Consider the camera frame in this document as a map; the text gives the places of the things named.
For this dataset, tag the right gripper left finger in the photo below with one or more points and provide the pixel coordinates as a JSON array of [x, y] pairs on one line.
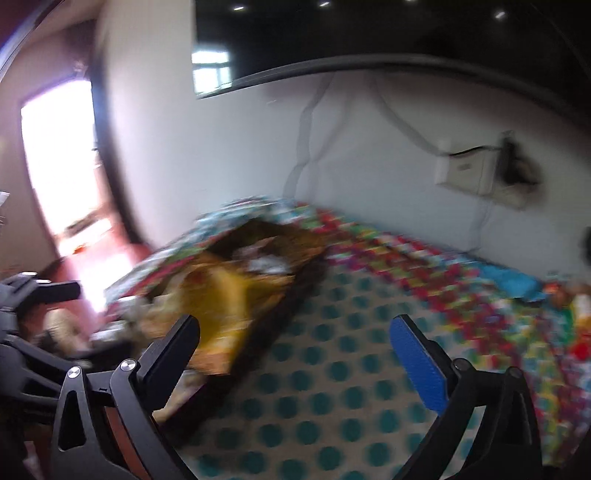
[[104, 428]]

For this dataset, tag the yellow snack bag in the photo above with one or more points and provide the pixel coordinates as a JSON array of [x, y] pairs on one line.
[[226, 302]]

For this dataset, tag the gold and maroon storage box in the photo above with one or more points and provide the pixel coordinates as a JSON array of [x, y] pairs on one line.
[[255, 247]]

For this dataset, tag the black wall television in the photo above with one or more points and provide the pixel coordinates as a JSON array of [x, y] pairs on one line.
[[539, 49]]

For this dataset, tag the red green medicine box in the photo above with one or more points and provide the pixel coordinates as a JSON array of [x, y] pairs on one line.
[[578, 321]]

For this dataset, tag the white wall socket plate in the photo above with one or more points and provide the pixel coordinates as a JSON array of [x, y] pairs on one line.
[[473, 171]]

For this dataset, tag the brown reindeer toy figure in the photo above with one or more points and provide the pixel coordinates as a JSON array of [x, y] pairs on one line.
[[560, 295]]

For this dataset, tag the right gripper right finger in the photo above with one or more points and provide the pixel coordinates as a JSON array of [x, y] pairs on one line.
[[507, 444]]

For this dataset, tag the polka dot cloth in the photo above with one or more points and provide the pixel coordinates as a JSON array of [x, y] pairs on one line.
[[330, 400]]

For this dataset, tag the blue cloth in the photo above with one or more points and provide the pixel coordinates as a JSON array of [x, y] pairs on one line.
[[513, 283]]

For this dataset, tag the black power adapter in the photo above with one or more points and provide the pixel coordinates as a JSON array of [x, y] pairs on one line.
[[512, 169]]

